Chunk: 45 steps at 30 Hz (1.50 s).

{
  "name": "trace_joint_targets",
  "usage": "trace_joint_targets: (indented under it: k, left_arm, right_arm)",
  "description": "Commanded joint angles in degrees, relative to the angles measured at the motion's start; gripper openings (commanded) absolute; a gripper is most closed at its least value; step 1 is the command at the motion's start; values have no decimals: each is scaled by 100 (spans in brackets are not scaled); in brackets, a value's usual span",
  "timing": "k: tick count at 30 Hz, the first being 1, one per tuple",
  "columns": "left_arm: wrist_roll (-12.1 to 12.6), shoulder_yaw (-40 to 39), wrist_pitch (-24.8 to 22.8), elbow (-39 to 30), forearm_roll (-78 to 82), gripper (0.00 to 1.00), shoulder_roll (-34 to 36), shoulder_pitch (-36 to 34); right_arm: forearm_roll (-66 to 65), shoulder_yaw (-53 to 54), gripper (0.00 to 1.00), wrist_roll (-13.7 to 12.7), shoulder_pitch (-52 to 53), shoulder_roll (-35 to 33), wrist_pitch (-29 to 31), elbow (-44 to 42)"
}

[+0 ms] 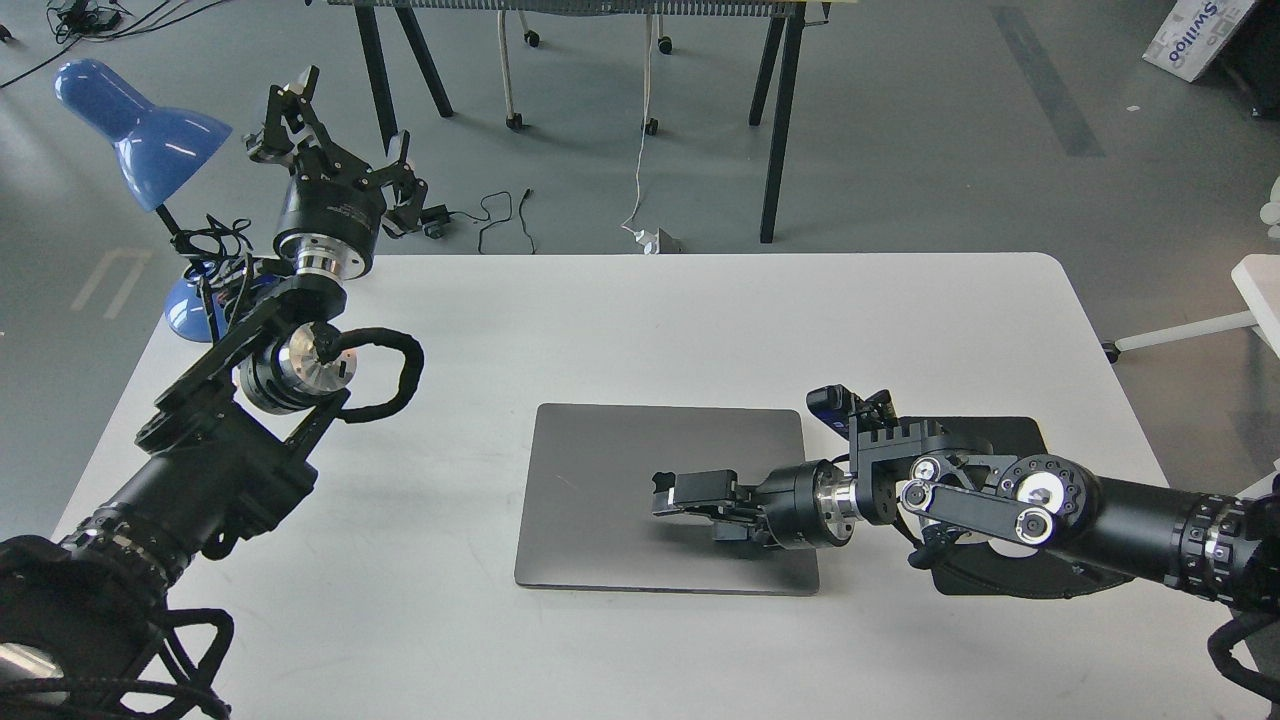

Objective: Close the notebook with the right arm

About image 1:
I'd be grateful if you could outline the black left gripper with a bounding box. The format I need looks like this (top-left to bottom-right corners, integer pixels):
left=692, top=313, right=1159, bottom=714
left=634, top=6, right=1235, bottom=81
left=244, top=65, right=428, bottom=279

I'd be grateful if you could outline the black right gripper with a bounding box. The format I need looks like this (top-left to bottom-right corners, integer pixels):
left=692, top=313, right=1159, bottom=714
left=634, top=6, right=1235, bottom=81
left=652, top=460, right=855, bottom=551

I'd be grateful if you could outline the grey laptop notebook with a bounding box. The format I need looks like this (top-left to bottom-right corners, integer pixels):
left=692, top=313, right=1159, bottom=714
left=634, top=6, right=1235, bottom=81
left=515, top=404, right=819, bottom=596

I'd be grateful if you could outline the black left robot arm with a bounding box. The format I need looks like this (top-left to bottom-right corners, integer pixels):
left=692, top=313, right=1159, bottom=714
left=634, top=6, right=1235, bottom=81
left=3, top=67, right=428, bottom=719

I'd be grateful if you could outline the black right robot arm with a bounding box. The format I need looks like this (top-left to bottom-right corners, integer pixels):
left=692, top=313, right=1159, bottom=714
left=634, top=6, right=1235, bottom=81
left=652, top=386, right=1277, bottom=701

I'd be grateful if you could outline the white rolling chair base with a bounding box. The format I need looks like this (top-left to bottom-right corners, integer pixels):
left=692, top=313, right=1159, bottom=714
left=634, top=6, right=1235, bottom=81
left=495, top=9, right=673, bottom=143

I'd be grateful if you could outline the blue desk lamp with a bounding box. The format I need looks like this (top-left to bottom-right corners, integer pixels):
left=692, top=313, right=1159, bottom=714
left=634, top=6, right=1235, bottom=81
left=54, top=59, right=280, bottom=343

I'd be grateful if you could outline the black mouse pad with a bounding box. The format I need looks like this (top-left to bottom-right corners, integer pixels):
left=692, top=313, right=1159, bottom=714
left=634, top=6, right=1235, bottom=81
left=931, top=416, right=1132, bottom=600

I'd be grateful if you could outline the black-legged background table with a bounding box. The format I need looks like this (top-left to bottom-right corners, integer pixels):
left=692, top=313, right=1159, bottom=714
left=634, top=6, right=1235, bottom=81
left=340, top=1, right=810, bottom=245

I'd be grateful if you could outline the white side table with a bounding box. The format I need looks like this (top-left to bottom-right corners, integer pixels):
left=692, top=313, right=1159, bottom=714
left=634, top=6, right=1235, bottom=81
left=1102, top=252, right=1280, bottom=364

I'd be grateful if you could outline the white cardboard box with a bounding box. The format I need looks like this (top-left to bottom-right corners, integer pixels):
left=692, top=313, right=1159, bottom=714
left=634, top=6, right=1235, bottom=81
left=1142, top=0, right=1258, bottom=83

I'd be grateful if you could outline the white power adapter cable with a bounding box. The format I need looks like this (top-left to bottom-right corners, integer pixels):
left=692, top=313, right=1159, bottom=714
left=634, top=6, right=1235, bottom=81
left=621, top=10, right=684, bottom=255

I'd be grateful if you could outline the black cable bundle on floor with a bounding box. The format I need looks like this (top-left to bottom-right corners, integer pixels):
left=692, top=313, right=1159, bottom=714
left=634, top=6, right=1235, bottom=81
left=0, top=0, right=236, bottom=94

